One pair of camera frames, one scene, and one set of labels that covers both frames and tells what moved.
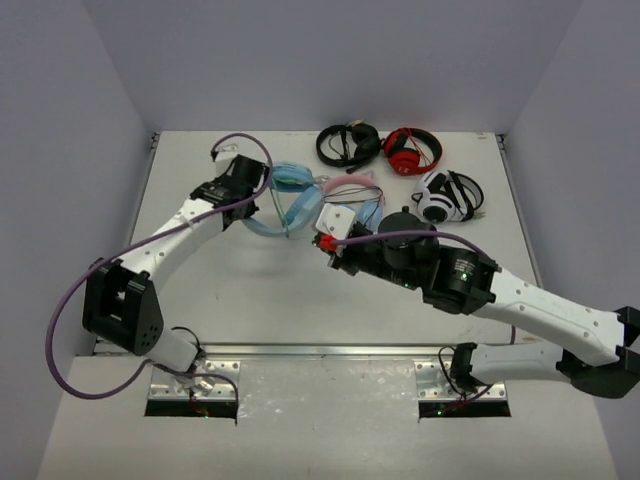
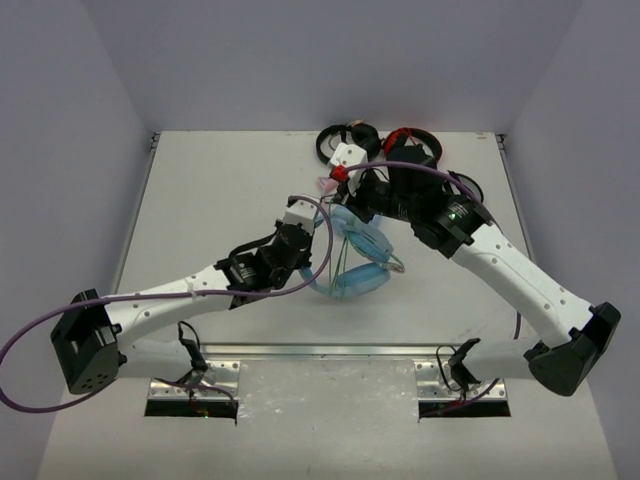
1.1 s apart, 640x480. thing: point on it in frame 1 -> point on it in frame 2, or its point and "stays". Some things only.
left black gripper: x=252 y=181 -> x=304 y=248
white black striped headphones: x=448 y=196 stays
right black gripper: x=342 y=262 -> x=356 y=202
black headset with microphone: x=349 y=145 stays
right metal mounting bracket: x=434 y=381 stays
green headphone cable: x=278 y=206 -> x=342 y=260
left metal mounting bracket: x=208 y=380 stays
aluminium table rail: x=319 y=351 stays
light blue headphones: x=292 y=177 -> x=364 y=280
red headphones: x=411 y=151 stays
